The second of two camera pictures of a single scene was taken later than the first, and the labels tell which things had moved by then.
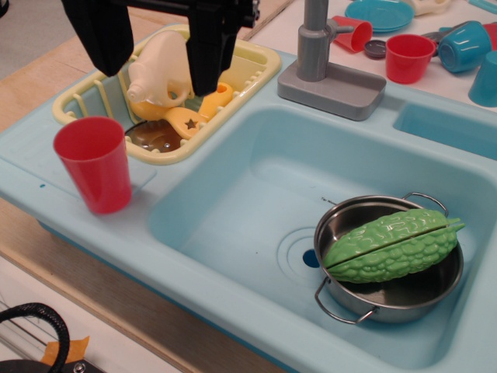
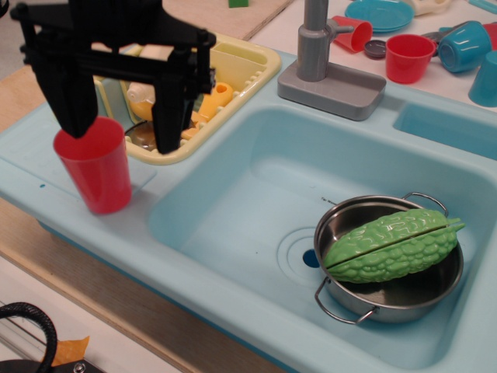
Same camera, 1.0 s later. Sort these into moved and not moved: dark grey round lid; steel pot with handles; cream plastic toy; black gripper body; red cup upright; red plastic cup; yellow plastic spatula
Moved: black gripper body
Not moved: dark grey round lid; steel pot with handles; yellow plastic spatula; red cup upright; cream plastic toy; red plastic cup
